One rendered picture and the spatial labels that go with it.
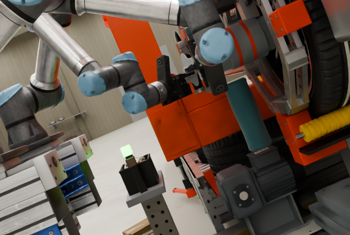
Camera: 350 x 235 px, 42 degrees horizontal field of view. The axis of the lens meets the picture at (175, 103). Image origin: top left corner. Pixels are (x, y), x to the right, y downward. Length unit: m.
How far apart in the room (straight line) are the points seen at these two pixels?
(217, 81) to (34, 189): 0.56
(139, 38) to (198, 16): 0.95
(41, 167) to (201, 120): 0.90
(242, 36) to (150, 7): 0.42
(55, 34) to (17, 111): 0.43
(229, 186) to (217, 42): 0.89
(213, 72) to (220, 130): 0.80
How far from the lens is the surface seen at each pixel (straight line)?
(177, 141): 1.96
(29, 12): 1.13
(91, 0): 1.22
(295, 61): 1.33
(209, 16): 1.05
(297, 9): 1.25
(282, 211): 2.05
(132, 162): 1.91
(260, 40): 1.51
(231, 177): 1.80
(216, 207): 2.14
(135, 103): 1.42
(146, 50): 1.97
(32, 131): 1.80
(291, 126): 1.54
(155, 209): 2.14
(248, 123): 1.65
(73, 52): 1.43
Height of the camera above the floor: 0.80
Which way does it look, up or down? 2 degrees down
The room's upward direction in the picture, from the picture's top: 23 degrees counter-clockwise
